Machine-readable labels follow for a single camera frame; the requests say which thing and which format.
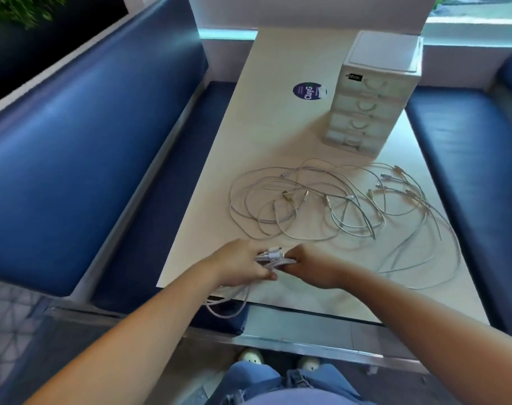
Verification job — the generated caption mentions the person's left hand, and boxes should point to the person's left hand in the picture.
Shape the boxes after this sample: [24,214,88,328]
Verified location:
[205,238,278,287]

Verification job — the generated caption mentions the person's right forearm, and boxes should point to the person's right forearm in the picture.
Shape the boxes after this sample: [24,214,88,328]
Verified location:
[333,263,512,405]

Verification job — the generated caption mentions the black planter box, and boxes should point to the black planter box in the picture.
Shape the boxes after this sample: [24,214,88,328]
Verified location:
[0,0,130,110]

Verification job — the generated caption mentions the round purple sticker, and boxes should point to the round purple sticker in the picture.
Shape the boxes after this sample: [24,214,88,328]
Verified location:
[292,81,328,102]

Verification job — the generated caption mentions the white table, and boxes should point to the white table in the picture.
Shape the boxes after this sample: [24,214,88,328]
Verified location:
[156,28,491,325]

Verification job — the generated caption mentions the person's lilac shirt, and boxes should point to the person's lilac shirt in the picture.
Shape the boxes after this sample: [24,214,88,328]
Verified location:
[238,388,324,405]

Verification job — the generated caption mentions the person's white shoe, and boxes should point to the person's white shoe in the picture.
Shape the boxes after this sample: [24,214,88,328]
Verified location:
[297,356,323,372]
[238,349,266,366]

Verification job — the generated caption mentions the person's left white shoe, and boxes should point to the person's left white shoe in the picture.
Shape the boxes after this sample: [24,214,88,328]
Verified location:
[238,349,266,366]

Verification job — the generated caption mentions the blue padded bench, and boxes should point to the blue padded bench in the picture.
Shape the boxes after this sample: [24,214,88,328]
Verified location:
[0,0,240,334]
[405,42,512,347]

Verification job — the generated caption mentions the person's right white shoe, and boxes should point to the person's right white shoe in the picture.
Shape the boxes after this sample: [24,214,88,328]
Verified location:
[297,356,323,372]

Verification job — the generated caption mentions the glass window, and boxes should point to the glass window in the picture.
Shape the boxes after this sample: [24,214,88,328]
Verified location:
[426,0,512,21]

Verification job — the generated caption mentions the person's left forearm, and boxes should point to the person's left forearm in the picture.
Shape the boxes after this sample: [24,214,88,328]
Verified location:
[24,259,227,405]

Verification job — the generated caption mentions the white mini drawer cabinet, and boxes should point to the white mini drawer cabinet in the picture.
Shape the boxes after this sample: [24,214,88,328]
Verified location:
[322,30,424,156]

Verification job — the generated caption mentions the green leafy plants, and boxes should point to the green leafy plants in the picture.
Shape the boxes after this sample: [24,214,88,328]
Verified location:
[0,0,67,29]

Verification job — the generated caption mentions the white roller blind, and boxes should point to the white roller blind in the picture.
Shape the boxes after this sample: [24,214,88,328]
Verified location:
[187,0,438,37]

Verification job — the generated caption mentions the person's blue trousers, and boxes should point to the person's blue trousers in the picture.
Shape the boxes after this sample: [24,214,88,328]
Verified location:
[205,361,366,405]

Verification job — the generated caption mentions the person's right hand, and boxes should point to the person's right hand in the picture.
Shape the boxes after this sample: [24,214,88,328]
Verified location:
[277,244,349,291]

